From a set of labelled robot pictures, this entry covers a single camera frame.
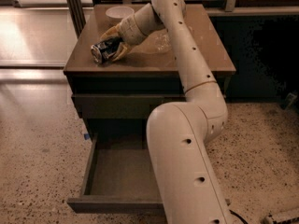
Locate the open middle drawer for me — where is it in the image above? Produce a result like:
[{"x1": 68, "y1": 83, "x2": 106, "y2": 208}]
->
[{"x1": 65, "y1": 131, "x2": 232, "y2": 215}]

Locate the blue tape piece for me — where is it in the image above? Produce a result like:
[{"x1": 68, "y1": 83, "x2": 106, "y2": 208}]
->
[{"x1": 83, "y1": 133, "x2": 90, "y2": 140}]

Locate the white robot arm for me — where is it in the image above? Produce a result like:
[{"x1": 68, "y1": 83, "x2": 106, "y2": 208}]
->
[{"x1": 101, "y1": 0, "x2": 233, "y2": 224}]

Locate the black floor cable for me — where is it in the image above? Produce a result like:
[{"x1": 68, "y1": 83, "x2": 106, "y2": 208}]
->
[{"x1": 229, "y1": 209, "x2": 249, "y2": 224}]

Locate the white ceramic bowl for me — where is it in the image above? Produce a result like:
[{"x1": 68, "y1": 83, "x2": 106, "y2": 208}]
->
[{"x1": 106, "y1": 6, "x2": 135, "y2": 25}]

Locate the brown drawer cabinet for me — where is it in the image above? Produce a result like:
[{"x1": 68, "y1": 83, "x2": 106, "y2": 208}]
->
[{"x1": 64, "y1": 5, "x2": 235, "y2": 134}]

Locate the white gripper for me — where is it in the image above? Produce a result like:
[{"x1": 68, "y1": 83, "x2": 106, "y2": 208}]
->
[{"x1": 100, "y1": 4, "x2": 164, "y2": 62}]

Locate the blue pepsi can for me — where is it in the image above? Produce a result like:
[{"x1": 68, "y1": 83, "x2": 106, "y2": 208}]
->
[{"x1": 91, "y1": 36, "x2": 122, "y2": 63}]

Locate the closed top drawer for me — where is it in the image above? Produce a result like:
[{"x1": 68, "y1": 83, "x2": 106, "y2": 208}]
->
[{"x1": 72, "y1": 94, "x2": 185, "y2": 119}]

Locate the white power strip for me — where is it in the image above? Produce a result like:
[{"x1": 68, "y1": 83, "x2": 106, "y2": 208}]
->
[{"x1": 263, "y1": 207, "x2": 299, "y2": 224}]

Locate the clear plastic water bottle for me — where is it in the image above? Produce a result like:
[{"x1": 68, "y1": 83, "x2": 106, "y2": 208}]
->
[{"x1": 154, "y1": 30, "x2": 171, "y2": 53}]

